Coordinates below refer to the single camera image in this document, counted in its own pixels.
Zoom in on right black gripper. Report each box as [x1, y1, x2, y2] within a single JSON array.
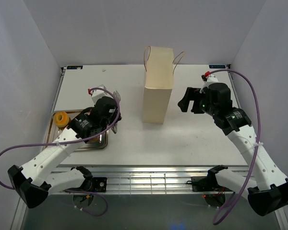
[[177, 87, 217, 117]]

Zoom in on metal tongs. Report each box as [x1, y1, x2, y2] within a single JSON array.
[[105, 90, 122, 134]]

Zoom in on beige paper bag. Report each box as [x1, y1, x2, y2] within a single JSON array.
[[142, 46, 185, 124]]

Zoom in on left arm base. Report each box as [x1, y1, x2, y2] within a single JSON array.
[[71, 177, 108, 193]]

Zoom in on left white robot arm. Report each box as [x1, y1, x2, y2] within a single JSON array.
[[8, 96, 121, 208]]

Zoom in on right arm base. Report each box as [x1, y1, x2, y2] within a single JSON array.
[[186, 176, 230, 193]]

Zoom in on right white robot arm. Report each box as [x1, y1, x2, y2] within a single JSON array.
[[178, 82, 288, 216]]

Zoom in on right blue table label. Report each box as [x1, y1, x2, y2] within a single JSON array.
[[209, 65, 226, 69]]

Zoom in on blue table label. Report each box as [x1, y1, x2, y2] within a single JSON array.
[[66, 66, 83, 69], [209, 65, 226, 69]]

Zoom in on plain orange donut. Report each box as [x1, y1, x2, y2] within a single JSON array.
[[53, 111, 70, 128]]

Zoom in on left blue table label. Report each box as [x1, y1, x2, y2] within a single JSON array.
[[66, 66, 83, 69]]

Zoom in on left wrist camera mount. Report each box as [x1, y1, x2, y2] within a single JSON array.
[[88, 85, 108, 104]]

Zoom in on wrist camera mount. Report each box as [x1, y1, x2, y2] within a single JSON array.
[[200, 71, 219, 93], [88, 85, 108, 104]]

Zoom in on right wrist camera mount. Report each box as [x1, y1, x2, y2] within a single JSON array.
[[200, 71, 219, 93]]

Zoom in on aluminium rail frame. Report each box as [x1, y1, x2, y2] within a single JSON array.
[[12, 166, 288, 230]]

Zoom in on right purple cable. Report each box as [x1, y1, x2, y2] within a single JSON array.
[[207, 69, 264, 226]]

